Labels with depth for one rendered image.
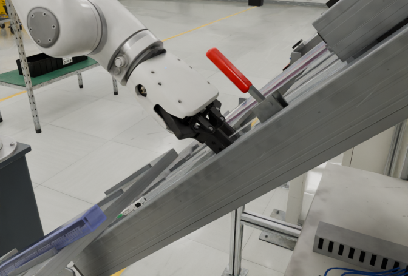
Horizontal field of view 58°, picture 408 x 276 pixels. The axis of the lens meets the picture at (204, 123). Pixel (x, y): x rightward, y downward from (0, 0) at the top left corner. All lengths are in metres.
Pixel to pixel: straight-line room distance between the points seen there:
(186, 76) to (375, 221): 0.63
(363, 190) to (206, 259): 0.83
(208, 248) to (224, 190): 1.31
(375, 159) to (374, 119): 1.66
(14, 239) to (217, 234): 0.91
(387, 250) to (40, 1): 0.73
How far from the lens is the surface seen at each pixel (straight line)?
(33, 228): 1.26
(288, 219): 1.77
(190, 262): 1.66
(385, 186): 1.11
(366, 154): 1.99
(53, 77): 2.92
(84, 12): 0.48
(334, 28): 0.36
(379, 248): 0.84
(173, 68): 0.51
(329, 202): 1.00
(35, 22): 0.48
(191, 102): 0.48
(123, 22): 0.52
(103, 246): 0.62
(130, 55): 0.50
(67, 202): 2.09
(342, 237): 0.83
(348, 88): 0.33
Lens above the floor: 1.19
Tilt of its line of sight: 25 degrees down
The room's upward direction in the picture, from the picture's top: straight up
